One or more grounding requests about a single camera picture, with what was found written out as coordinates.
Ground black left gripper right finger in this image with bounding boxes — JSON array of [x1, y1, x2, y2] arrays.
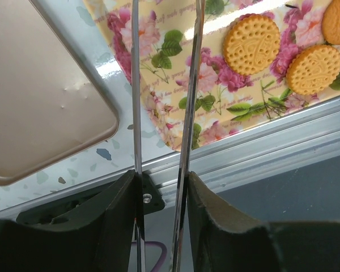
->
[[188, 172, 340, 271]]

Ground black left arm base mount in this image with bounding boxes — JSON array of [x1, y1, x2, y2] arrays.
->
[[16, 174, 165, 225]]

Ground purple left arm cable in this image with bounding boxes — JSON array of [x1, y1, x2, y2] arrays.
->
[[131, 240, 168, 269]]

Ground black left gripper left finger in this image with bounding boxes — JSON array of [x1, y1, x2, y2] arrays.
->
[[0, 171, 135, 271]]

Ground metal tongs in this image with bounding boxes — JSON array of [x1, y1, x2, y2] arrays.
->
[[131, 1, 205, 271]]

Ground aluminium table rail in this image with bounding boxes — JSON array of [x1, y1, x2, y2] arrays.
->
[[0, 97, 340, 219]]

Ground gold tin lid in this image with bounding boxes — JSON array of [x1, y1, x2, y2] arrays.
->
[[0, 1, 119, 186]]

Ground round sandwich cookie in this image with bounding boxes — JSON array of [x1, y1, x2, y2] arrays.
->
[[321, 0, 340, 45], [286, 45, 340, 95], [223, 15, 281, 76]]

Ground floral yellow tray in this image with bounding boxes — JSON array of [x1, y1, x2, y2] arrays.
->
[[82, 0, 340, 152]]

